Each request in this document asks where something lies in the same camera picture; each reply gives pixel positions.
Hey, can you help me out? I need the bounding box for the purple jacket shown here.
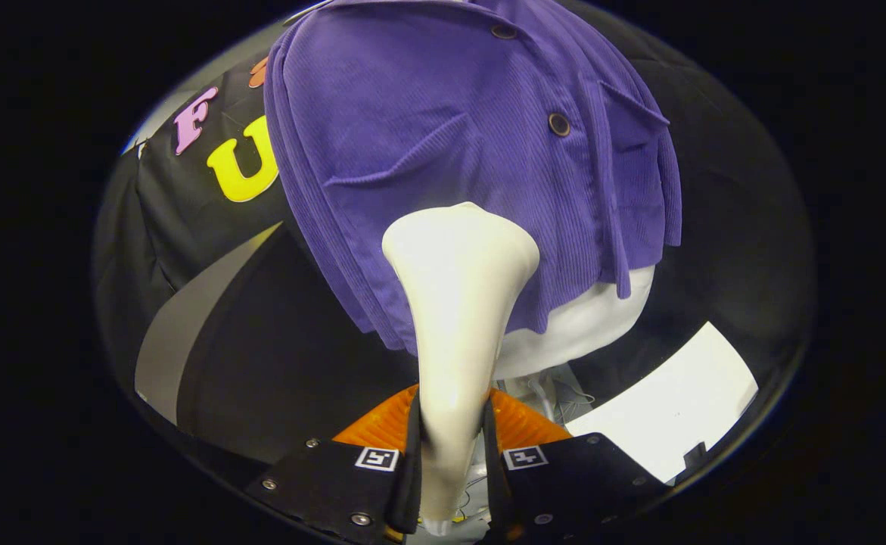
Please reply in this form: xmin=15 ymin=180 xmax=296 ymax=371
xmin=263 ymin=0 xmax=683 ymax=357

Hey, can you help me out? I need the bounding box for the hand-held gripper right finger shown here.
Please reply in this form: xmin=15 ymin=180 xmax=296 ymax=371
xmin=483 ymin=388 xmax=674 ymax=543

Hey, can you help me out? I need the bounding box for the white paper sheet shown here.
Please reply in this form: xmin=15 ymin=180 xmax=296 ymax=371
xmin=566 ymin=322 xmax=760 ymax=485

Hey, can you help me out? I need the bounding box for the white mannequin torso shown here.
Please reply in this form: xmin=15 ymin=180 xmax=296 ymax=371
xmin=492 ymin=265 xmax=655 ymax=381

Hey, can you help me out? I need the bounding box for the grey cabinet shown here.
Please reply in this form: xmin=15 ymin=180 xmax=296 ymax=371
xmin=134 ymin=222 xmax=421 ymax=462

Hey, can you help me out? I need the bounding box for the black backdrop cloth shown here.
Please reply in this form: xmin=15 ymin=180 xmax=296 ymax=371
xmin=93 ymin=0 xmax=818 ymax=485

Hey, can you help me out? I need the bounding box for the metal mannequin stand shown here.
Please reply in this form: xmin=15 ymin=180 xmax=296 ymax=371
xmin=505 ymin=368 xmax=595 ymax=416

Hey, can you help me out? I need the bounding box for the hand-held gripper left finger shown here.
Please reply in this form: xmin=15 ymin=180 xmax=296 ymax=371
xmin=244 ymin=384 xmax=422 ymax=544

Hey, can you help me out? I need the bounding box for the white garment steamer head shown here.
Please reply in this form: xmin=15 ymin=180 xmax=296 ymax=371
xmin=381 ymin=201 xmax=542 ymax=537

